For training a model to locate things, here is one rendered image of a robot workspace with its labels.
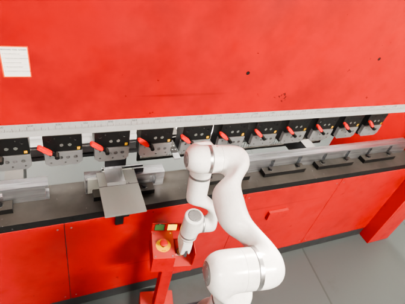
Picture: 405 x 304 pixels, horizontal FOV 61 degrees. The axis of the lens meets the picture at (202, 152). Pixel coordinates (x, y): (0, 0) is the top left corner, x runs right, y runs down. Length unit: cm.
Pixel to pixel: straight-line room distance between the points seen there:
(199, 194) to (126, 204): 35
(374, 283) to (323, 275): 42
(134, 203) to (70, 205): 32
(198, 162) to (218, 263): 35
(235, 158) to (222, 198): 17
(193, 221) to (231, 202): 45
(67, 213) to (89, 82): 64
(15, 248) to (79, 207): 34
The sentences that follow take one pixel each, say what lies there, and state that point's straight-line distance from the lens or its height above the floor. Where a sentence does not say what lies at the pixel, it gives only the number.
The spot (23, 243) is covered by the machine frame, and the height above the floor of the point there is 73.
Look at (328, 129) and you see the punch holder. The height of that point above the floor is 117.
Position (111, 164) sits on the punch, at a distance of 169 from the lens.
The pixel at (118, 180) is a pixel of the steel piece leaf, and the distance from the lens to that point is 166.
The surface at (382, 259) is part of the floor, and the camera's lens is 337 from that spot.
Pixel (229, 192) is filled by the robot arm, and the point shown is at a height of 145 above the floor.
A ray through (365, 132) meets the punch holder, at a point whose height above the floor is 113.
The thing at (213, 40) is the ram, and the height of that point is 168.
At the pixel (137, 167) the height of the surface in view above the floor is 100.
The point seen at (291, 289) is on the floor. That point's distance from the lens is 276.
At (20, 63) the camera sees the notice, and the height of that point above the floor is 158.
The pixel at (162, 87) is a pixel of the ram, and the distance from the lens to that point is 143.
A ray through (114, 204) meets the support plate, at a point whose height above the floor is 100.
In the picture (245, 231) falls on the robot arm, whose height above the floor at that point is 141.
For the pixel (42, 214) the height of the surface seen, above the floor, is 88.
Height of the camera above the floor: 221
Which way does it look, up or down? 40 degrees down
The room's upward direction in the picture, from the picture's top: 15 degrees clockwise
